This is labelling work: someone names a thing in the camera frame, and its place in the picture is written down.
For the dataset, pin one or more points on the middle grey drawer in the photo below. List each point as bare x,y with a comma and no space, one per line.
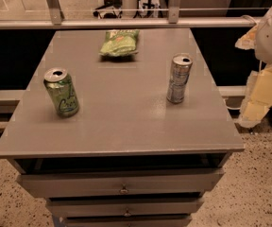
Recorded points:
124,207

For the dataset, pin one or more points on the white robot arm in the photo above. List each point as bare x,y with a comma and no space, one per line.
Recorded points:
258,97

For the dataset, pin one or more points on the top grey drawer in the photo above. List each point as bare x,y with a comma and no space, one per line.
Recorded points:
121,183

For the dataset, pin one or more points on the yellow foam-padded gripper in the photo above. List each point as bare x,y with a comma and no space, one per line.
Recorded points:
258,97

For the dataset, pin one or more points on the black office chair base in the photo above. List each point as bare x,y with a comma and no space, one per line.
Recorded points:
110,9

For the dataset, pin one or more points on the green chip bag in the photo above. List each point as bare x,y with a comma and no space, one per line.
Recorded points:
120,43

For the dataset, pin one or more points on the metal railing frame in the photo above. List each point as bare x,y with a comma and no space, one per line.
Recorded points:
48,14

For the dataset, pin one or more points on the bottom grey drawer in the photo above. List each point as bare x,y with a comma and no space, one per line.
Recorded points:
140,221

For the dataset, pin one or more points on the grey drawer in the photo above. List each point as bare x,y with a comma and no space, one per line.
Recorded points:
124,207
121,183
140,221

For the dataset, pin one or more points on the silver blue redbull can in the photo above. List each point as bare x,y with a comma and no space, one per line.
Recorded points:
179,73

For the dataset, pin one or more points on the green soda can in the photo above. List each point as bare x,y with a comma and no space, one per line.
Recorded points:
60,87

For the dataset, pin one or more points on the grey drawer cabinet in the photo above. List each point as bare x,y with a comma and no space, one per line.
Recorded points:
124,121

